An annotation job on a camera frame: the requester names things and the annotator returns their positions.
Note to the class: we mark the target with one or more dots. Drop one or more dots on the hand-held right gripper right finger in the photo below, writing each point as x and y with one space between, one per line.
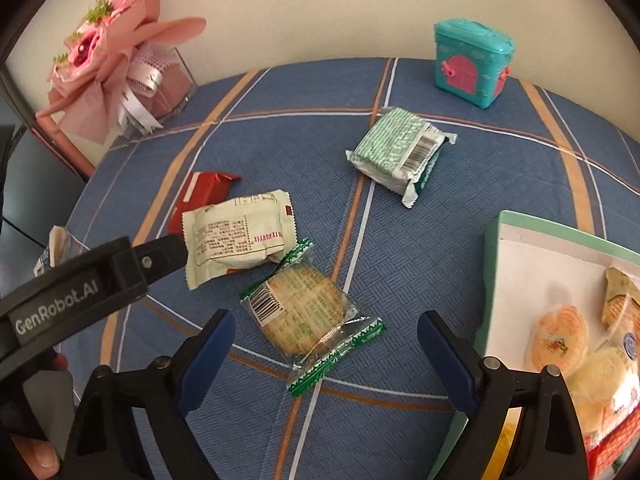
450 365

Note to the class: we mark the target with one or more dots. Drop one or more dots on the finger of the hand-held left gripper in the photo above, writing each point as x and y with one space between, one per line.
160 260

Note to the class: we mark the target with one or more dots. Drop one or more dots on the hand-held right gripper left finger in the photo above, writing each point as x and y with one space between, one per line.
200 365

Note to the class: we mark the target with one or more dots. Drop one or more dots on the cream white snack packet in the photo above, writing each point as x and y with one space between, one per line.
235 240

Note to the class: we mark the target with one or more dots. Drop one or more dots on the orange jelly cup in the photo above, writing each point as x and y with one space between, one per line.
557 340

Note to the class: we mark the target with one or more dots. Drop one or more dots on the clear round cracker packet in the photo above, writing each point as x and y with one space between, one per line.
300 305

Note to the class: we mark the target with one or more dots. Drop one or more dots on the green rimmed white box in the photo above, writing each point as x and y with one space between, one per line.
540 270

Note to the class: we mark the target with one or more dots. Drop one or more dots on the pale round pastry packet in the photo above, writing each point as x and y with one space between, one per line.
600 390

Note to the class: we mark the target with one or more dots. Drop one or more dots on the small beige wafer packet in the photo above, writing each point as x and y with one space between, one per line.
620 300

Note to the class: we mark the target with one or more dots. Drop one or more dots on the person's left hand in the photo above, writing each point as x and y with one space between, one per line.
37 455

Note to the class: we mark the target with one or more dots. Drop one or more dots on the white crumpled packet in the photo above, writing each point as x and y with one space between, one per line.
57 245

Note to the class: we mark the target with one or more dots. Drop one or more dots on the brown red snack packet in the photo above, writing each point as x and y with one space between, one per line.
205 190

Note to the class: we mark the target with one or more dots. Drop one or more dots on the pink panel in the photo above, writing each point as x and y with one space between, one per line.
65 152

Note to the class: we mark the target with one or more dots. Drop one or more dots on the clear glass vase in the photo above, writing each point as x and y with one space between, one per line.
172 85

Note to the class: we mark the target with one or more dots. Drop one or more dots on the blue plaid tablecloth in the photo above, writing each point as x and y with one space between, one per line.
450 185

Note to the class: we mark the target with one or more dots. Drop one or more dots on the pink flower bouquet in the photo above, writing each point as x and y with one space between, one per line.
85 45

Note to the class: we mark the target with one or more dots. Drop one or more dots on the green striped snack packet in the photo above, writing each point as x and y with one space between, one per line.
390 145

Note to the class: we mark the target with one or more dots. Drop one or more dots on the teal toy box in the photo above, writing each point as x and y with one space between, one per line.
470 50

